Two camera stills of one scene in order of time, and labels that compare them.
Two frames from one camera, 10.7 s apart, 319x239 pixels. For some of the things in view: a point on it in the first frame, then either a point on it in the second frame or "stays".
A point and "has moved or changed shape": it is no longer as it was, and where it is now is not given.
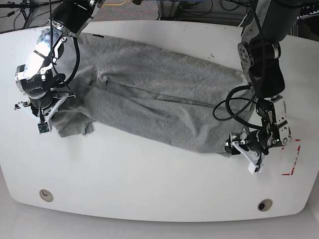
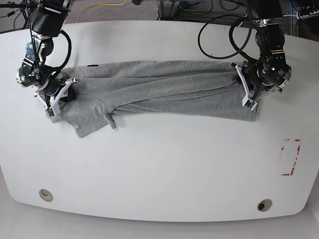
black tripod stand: [27, 7] stays
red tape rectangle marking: [295, 159] stays
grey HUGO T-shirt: [126, 87] has moved or changed shape
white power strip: [311, 14] stays
